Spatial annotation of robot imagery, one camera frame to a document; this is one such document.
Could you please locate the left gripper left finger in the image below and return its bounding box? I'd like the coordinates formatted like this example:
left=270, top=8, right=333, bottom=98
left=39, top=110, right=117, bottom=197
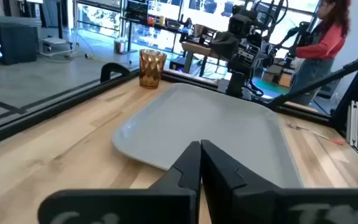
left=37, top=140, right=202, bottom=224

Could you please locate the clear plastic container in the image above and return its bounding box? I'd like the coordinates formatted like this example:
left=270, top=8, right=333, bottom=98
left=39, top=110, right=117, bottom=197
left=114, top=37, right=128, bottom=55

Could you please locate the dark computer tower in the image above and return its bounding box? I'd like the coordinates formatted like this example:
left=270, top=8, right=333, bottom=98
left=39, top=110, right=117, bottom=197
left=0, top=15, right=42, bottom=65

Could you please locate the silver aluminium bracket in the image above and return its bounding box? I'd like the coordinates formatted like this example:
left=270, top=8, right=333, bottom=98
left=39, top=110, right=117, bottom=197
left=346, top=100, right=358, bottom=147

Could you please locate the fork with orange handle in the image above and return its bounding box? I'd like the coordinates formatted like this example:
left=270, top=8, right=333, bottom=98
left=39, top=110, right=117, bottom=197
left=284, top=119, right=345, bottom=146

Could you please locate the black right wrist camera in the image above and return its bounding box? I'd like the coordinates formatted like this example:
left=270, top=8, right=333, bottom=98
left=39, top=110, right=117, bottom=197
left=227, top=12, right=255, bottom=37

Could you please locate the black aluminium table frame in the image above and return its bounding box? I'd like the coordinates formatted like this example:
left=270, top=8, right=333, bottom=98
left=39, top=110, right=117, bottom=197
left=0, top=37, right=358, bottom=174

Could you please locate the person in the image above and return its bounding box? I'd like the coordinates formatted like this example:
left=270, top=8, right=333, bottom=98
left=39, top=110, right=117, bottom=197
left=290, top=0, right=352, bottom=106

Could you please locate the white flat box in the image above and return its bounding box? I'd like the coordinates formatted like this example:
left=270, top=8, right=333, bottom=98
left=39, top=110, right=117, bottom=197
left=40, top=36, right=74, bottom=58

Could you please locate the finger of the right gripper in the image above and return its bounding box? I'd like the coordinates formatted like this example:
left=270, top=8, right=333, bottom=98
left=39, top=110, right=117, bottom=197
left=210, top=32, right=228, bottom=60
left=227, top=32, right=241, bottom=60

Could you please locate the grey plastic tray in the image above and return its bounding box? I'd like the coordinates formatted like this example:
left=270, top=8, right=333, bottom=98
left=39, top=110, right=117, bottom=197
left=111, top=82, right=304, bottom=189

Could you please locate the cardboard box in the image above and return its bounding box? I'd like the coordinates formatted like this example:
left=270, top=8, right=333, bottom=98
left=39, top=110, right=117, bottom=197
left=262, top=64, right=293, bottom=88

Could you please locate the wooden side table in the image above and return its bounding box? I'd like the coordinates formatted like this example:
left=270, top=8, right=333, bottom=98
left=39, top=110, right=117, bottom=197
left=181, top=41, right=229, bottom=78

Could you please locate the amber faceted cup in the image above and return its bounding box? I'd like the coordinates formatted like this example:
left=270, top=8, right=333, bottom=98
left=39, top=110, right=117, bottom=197
left=139, top=49, right=168, bottom=90

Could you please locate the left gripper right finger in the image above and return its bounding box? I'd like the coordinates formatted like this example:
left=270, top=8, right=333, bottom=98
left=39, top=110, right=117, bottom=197
left=200, top=139, right=358, bottom=224

